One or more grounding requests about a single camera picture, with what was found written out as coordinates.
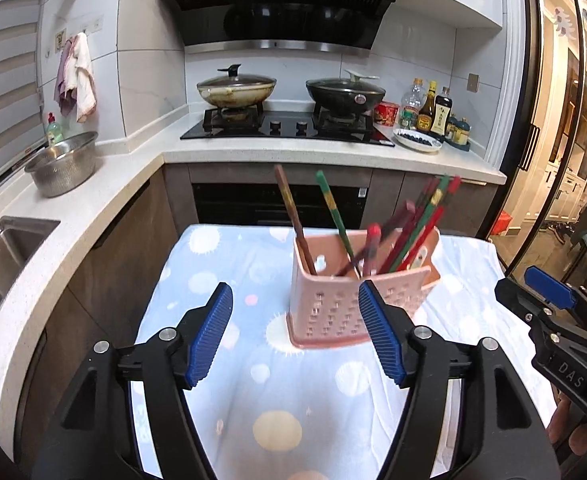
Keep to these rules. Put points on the dark purple chopstick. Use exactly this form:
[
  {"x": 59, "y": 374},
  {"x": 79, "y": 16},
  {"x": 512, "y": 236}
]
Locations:
[
  {"x": 398, "y": 220},
  {"x": 423, "y": 195}
]

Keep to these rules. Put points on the red container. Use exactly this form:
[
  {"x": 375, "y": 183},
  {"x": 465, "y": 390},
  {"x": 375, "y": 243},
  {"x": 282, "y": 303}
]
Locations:
[{"x": 386, "y": 114}]

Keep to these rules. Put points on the green dish soap bottle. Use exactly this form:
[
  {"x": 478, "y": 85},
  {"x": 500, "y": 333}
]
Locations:
[{"x": 54, "y": 132}]

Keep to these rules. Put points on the white kitchen counter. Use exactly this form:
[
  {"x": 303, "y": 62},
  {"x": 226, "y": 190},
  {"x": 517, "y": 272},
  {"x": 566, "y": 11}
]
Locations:
[{"x": 123, "y": 170}]

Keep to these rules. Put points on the black gas stove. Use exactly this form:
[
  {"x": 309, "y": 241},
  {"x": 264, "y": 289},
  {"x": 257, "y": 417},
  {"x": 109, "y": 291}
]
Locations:
[{"x": 283, "y": 127}]

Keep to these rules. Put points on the black range hood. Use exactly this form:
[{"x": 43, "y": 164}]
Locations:
[{"x": 273, "y": 5}]

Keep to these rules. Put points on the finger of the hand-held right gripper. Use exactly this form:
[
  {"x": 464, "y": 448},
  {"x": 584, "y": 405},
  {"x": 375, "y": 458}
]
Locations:
[
  {"x": 551, "y": 287},
  {"x": 516, "y": 297}
]

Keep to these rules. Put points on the blue planet print blanket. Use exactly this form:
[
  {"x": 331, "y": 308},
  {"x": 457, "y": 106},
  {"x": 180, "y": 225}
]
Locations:
[{"x": 273, "y": 400}]

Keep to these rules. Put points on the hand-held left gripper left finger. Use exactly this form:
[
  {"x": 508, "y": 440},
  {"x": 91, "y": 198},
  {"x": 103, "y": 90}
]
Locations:
[{"x": 211, "y": 335}]

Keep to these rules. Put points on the dark soy sauce bottle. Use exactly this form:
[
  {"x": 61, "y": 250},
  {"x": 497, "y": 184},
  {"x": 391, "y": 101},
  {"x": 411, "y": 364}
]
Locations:
[{"x": 442, "y": 115}]

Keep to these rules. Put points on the steel colander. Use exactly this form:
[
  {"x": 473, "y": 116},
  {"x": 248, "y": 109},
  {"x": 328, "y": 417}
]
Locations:
[{"x": 61, "y": 165}]

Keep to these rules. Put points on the white plate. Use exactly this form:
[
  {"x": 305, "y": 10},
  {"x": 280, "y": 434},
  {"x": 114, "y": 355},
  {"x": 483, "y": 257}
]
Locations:
[{"x": 417, "y": 141}]

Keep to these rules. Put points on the black wok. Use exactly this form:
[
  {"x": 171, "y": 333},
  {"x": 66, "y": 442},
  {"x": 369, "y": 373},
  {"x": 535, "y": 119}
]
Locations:
[{"x": 346, "y": 95}]

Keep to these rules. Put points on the glass sliding door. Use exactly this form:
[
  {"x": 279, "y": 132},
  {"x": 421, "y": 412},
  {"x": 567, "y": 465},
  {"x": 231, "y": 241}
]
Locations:
[{"x": 563, "y": 135}]

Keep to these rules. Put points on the hanging dish cloths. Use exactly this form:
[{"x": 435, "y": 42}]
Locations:
[{"x": 81, "y": 80}]

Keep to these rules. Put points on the red chopstick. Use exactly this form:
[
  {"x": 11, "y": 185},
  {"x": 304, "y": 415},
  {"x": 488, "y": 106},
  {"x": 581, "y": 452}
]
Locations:
[
  {"x": 451, "y": 190},
  {"x": 372, "y": 245}
]

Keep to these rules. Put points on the clear plastic bottle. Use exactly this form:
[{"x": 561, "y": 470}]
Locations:
[{"x": 411, "y": 107}]

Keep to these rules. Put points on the blue seasoning jars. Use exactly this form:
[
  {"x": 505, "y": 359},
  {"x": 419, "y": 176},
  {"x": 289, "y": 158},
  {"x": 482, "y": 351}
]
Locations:
[{"x": 459, "y": 130}]

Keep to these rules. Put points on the built-in black oven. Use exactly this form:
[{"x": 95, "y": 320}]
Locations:
[{"x": 233, "y": 205}]

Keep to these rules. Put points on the dark maroon chopstick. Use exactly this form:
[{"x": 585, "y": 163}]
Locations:
[{"x": 293, "y": 210}]

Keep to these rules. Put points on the beige frying pan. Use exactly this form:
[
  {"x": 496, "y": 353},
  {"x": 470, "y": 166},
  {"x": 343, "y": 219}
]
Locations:
[{"x": 236, "y": 90}]

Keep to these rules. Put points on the green chopstick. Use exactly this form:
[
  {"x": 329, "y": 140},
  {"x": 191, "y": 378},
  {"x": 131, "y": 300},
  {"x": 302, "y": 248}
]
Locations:
[
  {"x": 436, "y": 197},
  {"x": 334, "y": 215}
]

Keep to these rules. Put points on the steel sink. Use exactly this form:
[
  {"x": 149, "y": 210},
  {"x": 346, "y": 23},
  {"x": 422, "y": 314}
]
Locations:
[{"x": 8, "y": 255}]

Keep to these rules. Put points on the pink perforated utensil holder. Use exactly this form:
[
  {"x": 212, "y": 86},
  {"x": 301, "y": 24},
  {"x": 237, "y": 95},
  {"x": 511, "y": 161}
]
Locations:
[{"x": 328, "y": 310}]

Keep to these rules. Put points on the wall outlet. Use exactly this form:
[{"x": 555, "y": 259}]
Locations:
[{"x": 474, "y": 82}]

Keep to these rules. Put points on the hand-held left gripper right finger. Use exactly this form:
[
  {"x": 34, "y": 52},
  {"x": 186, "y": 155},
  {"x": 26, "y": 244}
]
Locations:
[{"x": 381, "y": 335}]

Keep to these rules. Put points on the person's right hand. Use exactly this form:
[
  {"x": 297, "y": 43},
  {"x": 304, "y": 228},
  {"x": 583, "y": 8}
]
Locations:
[{"x": 581, "y": 440}]

